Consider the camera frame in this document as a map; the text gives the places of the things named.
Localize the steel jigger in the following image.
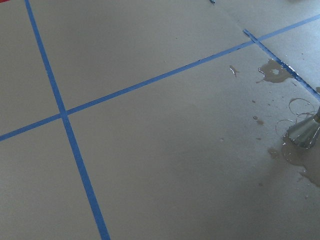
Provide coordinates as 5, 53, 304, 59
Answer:
287, 109, 320, 149

